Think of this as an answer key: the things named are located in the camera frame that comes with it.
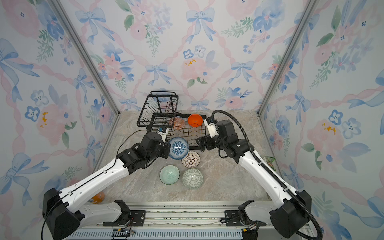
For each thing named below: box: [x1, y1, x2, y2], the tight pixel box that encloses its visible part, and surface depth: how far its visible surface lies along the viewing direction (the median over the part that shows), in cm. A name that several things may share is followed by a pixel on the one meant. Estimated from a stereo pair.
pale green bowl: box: [159, 165, 181, 185], surface depth 87 cm
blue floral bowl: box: [169, 137, 190, 160], surface depth 81 cm
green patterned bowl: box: [182, 168, 204, 190], surface depth 87 cm
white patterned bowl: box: [181, 150, 201, 168], surface depth 94 cm
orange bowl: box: [187, 113, 204, 128], surface depth 111 cm
